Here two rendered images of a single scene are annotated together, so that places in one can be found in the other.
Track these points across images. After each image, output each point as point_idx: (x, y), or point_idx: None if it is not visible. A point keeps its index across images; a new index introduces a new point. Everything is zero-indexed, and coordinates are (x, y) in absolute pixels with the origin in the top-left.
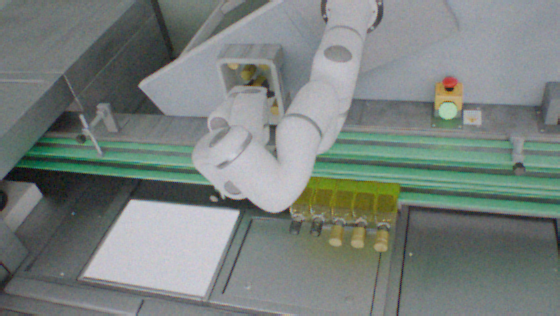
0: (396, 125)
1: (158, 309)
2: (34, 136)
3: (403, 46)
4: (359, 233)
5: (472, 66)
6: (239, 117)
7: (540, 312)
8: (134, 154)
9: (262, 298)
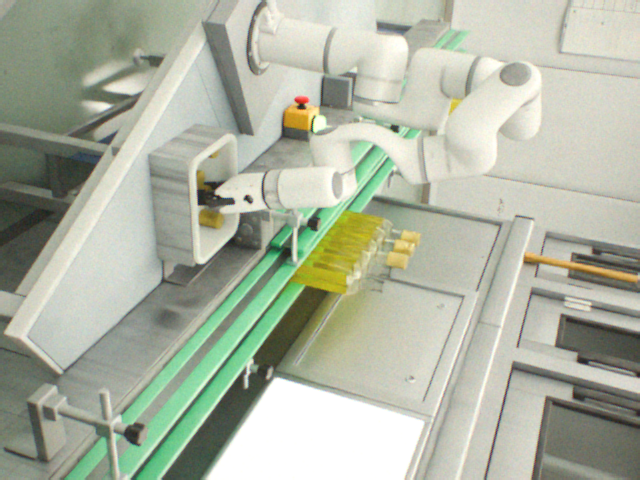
0: (309, 157)
1: (441, 477)
2: None
3: (282, 72)
4: (405, 241)
5: (296, 82)
6: (386, 133)
7: (456, 226)
8: (152, 423)
9: (432, 368)
